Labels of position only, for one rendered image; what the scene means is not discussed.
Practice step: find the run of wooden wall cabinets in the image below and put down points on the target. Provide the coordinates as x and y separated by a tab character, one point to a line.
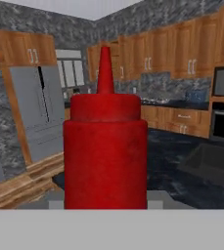
175	52

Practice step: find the dark grey sink basin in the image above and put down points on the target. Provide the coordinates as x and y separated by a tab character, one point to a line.
211	166

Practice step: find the run of wooden base cabinets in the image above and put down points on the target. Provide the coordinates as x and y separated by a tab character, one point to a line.
182	118

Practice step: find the wooden cabinet around fridge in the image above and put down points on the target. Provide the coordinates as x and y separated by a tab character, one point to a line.
15	49

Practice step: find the red ketchup squeeze bottle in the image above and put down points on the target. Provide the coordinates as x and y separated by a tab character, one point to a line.
105	153

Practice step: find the window with grey frame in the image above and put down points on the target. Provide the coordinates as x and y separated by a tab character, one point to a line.
70	70

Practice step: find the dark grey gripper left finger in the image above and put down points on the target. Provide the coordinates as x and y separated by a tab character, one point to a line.
53	201

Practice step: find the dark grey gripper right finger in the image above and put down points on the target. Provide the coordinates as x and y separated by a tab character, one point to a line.
157	201

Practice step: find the grey double-door fridge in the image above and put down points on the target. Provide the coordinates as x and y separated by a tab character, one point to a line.
32	110

